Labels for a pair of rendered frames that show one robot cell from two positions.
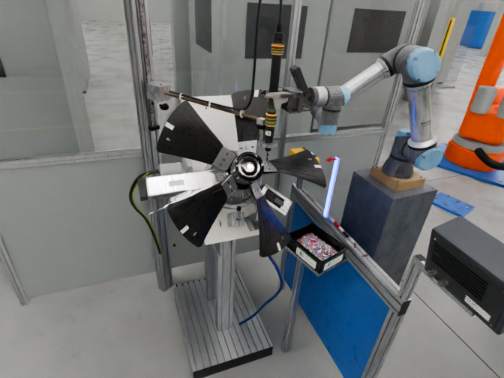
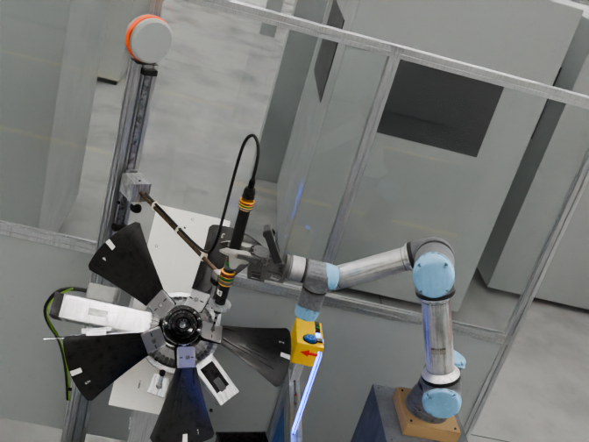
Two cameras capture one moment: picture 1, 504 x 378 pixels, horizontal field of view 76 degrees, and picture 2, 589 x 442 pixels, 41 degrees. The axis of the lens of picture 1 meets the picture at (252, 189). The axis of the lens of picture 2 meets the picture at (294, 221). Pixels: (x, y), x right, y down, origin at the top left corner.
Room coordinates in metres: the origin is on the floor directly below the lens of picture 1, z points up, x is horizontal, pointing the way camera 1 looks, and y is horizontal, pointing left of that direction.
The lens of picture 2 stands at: (-0.74, -0.70, 2.55)
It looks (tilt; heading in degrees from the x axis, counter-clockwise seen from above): 24 degrees down; 14
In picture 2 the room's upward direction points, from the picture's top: 17 degrees clockwise
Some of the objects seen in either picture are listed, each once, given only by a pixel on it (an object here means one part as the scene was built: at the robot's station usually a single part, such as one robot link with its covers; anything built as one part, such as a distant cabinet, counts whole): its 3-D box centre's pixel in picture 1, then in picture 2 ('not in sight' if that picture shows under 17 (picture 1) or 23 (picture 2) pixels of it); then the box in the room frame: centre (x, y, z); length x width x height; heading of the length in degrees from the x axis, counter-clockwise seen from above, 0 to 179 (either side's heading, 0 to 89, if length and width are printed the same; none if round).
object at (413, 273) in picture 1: (411, 277); not in sight; (0.85, -0.59, 0.96); 0.03 x 0.03 x 0.20; 23
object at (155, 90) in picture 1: (157, 91); (134, 186); (1.54, 0.48, 1.37); 0.10 x 0.07 x 0.08; 58
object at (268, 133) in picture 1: (273, 92); (234, 248); (1.20, -0.05, 1.49); 0.04 x 0.04 x 0.46
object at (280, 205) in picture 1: (270, 201); (214, 380); (1.25, -0.09, 0.98); 0.20 x 0.16 x 0.20; 23
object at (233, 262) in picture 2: (277, 101); (233, 260); (1.18, -0.07, 1.46); 0.09 x 0.03 x 0.06; 123
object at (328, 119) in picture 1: (327, 118); (310, 299); (1.33, -0.30, 1.36); 0.11 x 0.08 x 0.11; 10
